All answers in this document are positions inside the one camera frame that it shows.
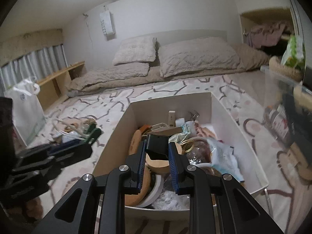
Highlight red label bottle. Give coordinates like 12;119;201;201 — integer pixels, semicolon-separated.
264;105;290;144

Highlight small beige pillow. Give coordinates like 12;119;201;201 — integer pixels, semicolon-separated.
112;36;157;66

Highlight green tissue pack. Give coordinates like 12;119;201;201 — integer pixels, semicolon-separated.
281;35;305;71

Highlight clear plastic storage bin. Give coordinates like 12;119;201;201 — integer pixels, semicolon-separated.
261;66;311;168

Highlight white tote bag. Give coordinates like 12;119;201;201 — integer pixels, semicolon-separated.
4;76;45;147

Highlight white storage box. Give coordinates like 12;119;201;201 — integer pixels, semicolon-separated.
92;91;270;221

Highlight folded beige blanket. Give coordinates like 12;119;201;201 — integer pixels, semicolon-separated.
66;44;270;97

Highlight green plastic clip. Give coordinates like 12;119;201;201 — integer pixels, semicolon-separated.
85;123;102;146

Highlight wooden bedside shelf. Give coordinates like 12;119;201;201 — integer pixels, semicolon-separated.
38;61;85;111

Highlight white cord loop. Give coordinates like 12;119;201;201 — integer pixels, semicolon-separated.
52;118;86;138

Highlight left hand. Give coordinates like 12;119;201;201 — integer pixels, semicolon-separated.
26;197;43;220

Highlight grey curtain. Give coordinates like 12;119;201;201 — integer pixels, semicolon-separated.
1;44;68;96

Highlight cork coaster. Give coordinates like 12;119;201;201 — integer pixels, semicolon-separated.
128;129;142;155
125;166;151;207

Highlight beige fluffy basket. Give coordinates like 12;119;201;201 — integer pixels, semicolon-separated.
269;56;304;82

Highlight large beige pillow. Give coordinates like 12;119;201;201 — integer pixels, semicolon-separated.
158;37;240;78

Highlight bunny print bedspread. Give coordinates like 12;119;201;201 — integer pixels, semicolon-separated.
14;74;312;234

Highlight black wedge cap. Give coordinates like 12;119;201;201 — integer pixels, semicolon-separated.
145;134;169;161

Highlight round wooden lid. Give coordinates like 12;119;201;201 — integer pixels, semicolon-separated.
145;154;170;175

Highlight white hanging sweet sign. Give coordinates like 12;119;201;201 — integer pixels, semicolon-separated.
100;11;115;36

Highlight pile of clothes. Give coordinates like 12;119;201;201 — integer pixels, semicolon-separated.
245;21;293;49

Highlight white rectangular box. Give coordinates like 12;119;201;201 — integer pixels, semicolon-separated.
168;110;176;127

